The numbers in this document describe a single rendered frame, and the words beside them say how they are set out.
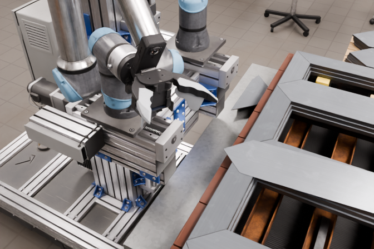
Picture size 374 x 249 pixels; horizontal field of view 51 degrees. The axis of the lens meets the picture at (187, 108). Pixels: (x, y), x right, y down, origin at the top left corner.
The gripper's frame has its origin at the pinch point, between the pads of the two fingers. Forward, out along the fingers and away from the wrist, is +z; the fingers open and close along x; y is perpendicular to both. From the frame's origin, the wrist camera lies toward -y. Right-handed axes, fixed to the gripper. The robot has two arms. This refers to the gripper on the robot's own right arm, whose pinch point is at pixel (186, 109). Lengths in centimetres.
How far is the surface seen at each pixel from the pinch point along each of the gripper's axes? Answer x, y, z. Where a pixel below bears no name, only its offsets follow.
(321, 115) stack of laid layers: -94, 49, -26
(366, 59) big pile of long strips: -146, 41, -41
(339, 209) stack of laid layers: -62, 54, 9
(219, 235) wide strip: -23, 56, -5
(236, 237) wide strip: -27, 56, -1
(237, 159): -47, 53, -25
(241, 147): -53, 52, -29
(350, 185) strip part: -70, 50, 6
